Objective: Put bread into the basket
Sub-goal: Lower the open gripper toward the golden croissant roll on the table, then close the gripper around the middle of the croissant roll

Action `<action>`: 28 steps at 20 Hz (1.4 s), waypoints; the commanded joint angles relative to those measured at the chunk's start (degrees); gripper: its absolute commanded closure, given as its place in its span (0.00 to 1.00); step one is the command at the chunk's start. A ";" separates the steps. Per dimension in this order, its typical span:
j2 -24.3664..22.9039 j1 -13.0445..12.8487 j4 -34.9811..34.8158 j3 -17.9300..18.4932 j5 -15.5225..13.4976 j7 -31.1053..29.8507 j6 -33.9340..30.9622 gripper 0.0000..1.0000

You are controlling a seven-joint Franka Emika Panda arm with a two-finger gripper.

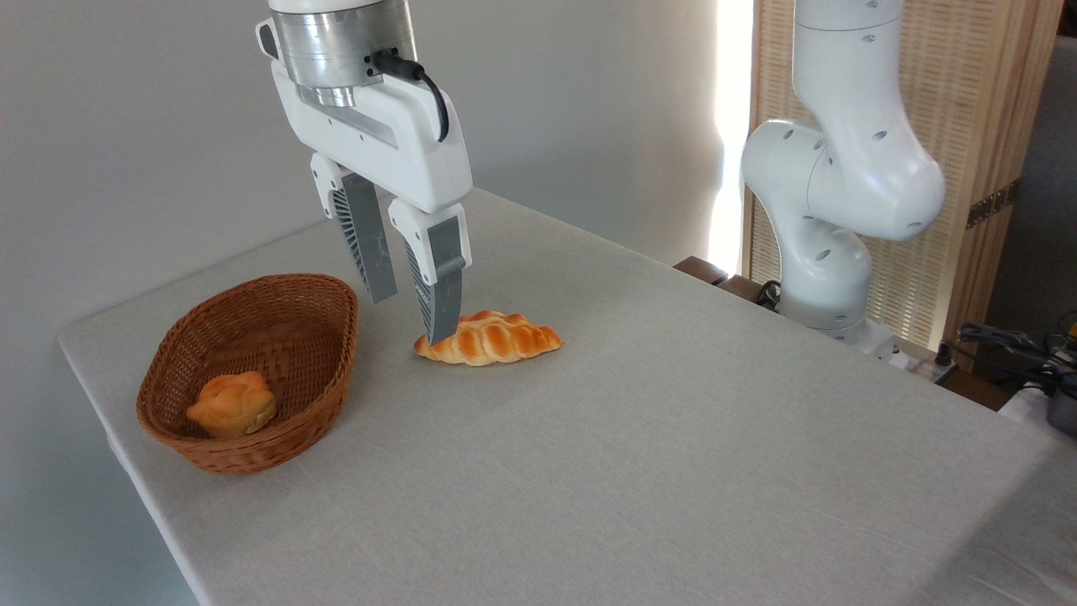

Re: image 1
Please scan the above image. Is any black cable bundle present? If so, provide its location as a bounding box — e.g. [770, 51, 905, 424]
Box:
[957, 313, 1077, 396]

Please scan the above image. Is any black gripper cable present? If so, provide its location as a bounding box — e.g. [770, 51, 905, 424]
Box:
[368, 49, 451, 143]

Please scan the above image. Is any white power strip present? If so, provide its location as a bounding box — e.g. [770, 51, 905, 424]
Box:
[885, 343, 958, 385]

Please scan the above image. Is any braided golden bread loaf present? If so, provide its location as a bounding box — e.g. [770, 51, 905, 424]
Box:
[413, 310, 563, 367]

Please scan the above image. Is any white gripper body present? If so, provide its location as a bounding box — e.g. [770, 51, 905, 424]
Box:
[269, 61, 474, 215]

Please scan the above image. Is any brown wicker basket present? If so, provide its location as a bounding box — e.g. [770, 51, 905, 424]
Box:
[136, 273, 360, 476]

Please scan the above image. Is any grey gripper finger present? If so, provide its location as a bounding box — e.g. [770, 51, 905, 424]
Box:
[310, 152, 399, 305]
[387, 199, 473, 347]

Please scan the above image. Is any metal screen hinge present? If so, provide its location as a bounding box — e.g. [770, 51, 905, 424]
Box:
[966, 179, 1021, 230]

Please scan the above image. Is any dark brown wooden block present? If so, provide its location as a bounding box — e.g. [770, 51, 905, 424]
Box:
[717, 274, 780, 309]
[673, 256, 729, 287]

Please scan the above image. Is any wooden slatted folding screen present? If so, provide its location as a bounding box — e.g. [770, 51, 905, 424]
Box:
[740, 0, 1065, 373]

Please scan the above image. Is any round golden bread roll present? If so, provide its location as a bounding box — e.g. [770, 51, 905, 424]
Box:
[186, 371, 278, 439]

